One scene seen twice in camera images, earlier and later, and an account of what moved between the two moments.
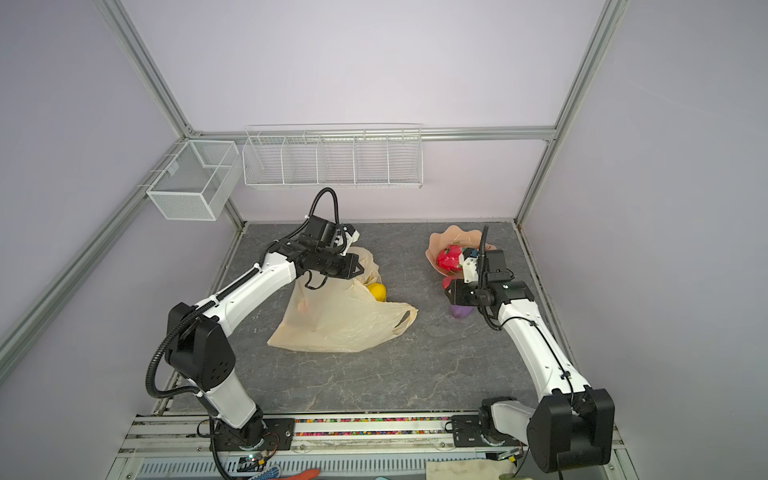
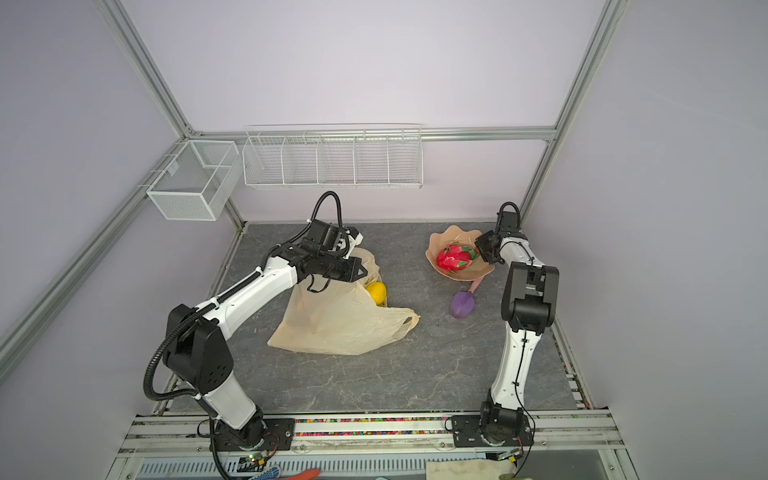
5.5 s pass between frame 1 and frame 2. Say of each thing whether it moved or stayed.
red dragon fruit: stayed
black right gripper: moved
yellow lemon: stayed
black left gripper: stayed
